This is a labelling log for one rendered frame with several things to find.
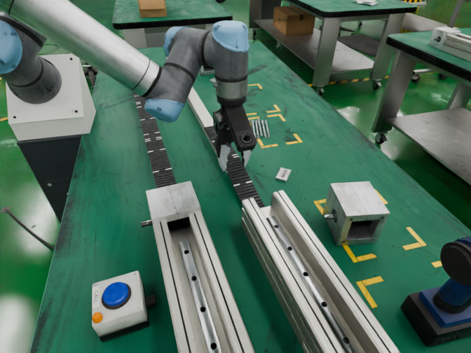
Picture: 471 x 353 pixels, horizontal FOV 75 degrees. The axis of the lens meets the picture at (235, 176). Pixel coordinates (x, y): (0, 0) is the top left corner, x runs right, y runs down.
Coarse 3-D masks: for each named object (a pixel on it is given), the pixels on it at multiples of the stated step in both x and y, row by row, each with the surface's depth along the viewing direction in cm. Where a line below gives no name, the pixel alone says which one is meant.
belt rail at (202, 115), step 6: (192, 90) 122; (192, 96) 118; (192, 102) 114; (198, 102) 114; (192, 108) 114; (198, 108) 111; (204, 108) 111; (198, 114) 107; (204, 114) 107; (198, 120) 108; (204, 120) 103; (210, 120) 103; (204, 126) 101
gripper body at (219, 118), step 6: (246, 96) 72; (222, 102) 70; (228, 102) 70; (234, 102) 70; (240, 102) 70; (222, 108) 76; (216, 114) 77; (222, 114) 77; (216, 120) 77; (222, 120) 75; (216, 126) 79; (222, 126) 74; (216, 132) 80; (222, 132) 74; (228, 132) 75; (222, 138) 75; (228, 138) 76
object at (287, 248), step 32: (256, 224) 60; (288, 224) 63; (288, 256) 58; (320, 256) 54; (288, 288) 50; (320, 288) 54; (352, 288) 49; (320, 320) 45; (352, 320) 47; (320, 352) 44; (352, 352) 45; (384, 352) 42
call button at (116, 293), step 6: (114, 282) 52; (120, 282) 52; (108, 288) 51; (114, 288) 51; (120, 288) 51; (126, 288) 51; (102, 294) 50; (108, 294) 50; (114, 294) 50; (120, 294) 50; (126, 294) 50; (108, 300) 49; (114, 300) 49; (120, 300) 49
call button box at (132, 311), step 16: (96, 288) 52; (128, 288) 52; (144, 288) 58; (96, 304) 50; (128, 304) 50; (144, 304) 52; (112, 320) 48; (128, 320) 50; (144, 320) 51; (112, 336) 51
